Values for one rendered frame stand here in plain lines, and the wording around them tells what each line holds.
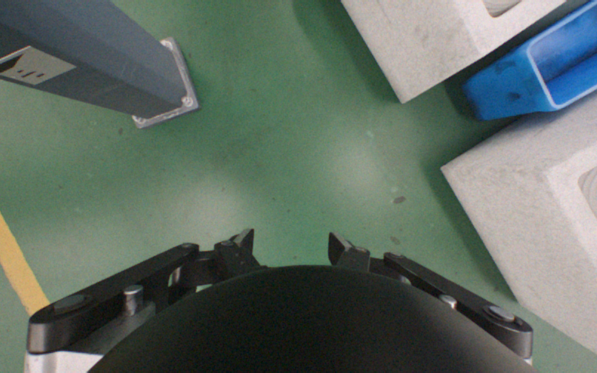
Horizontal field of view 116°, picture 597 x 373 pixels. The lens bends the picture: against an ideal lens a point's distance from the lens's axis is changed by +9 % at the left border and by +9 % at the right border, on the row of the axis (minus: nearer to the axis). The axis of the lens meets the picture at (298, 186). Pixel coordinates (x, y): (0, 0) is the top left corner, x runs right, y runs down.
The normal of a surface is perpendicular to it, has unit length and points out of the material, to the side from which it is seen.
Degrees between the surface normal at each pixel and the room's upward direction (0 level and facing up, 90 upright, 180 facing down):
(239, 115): 0
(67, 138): 0
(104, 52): 88
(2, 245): 0
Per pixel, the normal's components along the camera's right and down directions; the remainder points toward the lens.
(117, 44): 0.95, -0.30
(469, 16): -0.04, 0.13
